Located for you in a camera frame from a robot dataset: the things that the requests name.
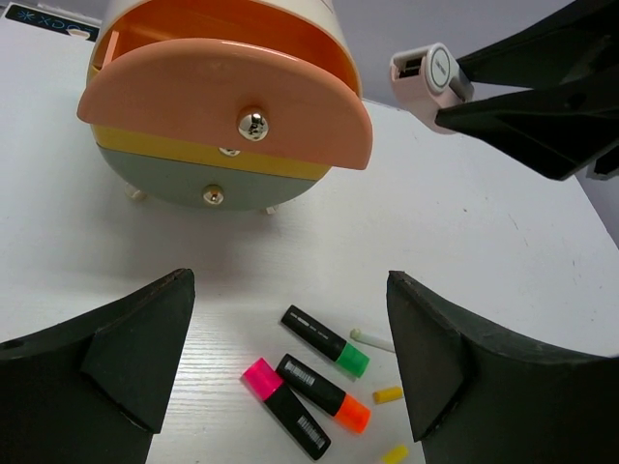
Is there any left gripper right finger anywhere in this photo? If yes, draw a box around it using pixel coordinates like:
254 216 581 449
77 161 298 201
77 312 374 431
386 271 618 463

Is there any pink cap black highlighter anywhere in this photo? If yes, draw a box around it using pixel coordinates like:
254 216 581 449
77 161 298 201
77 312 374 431
242 358 332 461

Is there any grey-green organizer bottom drawer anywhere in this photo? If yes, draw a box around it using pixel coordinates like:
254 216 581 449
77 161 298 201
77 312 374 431
100 148 315 211

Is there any green cap black highlighter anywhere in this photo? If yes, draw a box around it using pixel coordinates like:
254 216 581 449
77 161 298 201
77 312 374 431
280 304 369 378

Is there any cream round drawer organizer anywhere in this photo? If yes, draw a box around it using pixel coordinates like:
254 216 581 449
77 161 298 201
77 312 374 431
87 1 362 96

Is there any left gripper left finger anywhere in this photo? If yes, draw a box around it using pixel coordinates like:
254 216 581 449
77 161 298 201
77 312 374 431
1 269 195 463

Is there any blue logo sticker right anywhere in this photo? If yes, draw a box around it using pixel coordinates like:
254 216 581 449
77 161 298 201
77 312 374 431
3 3 100 43

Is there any orange cap black highlighter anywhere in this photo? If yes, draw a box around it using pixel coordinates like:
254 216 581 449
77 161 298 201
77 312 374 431
276 354 371 434

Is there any white pen pale yellow cap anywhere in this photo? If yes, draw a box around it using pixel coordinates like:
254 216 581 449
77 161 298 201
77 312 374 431
349 329 396 353

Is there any pink white mini stapler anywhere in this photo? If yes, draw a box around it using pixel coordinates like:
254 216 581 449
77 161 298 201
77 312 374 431
390 43 474 134

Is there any white pen orange-yellow cap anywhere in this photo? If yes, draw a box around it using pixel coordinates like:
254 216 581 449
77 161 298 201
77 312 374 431
372 386 403 405

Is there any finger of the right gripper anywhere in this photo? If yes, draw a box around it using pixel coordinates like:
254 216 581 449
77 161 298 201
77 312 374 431
435 66 618 181
457 0 618 89

